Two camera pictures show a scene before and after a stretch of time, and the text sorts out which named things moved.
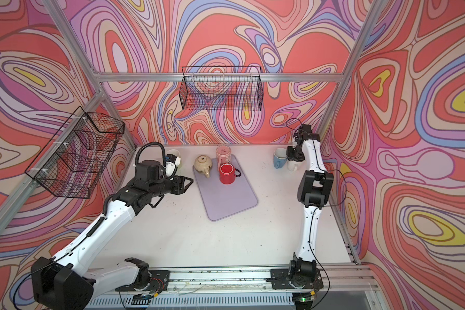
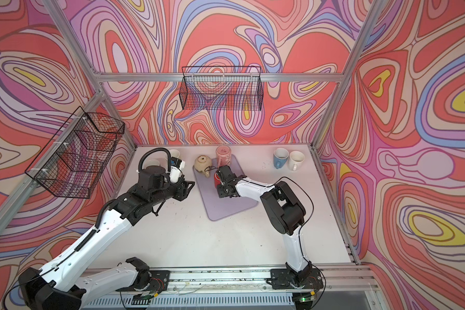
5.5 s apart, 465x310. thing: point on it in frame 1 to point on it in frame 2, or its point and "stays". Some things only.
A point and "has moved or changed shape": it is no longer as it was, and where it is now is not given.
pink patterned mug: x=223 y=155 stays
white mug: x=293 y=165 stays
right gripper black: x=291 y=155 to x=221 y=194
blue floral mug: x=279 y=157 stays
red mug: x=228 y=173 has moved or changed shape
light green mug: x=175 y=152 stays
